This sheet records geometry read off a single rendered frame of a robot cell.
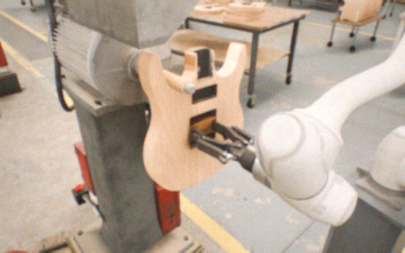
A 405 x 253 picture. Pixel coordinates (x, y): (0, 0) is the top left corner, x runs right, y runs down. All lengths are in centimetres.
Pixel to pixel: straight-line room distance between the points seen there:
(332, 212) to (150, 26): 46
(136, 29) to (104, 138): 64
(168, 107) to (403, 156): 86
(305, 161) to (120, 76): 56
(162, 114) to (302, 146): 38
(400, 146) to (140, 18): 100
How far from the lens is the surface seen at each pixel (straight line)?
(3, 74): 423
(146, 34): 52
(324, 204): 61
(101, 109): 95
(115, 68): 84
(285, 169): 47
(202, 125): 83
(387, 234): 138
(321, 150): 49
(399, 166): 127
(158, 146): 75
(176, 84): 71
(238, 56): 86
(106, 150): 112
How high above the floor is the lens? 153
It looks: 31 degrees down
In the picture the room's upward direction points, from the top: straight up
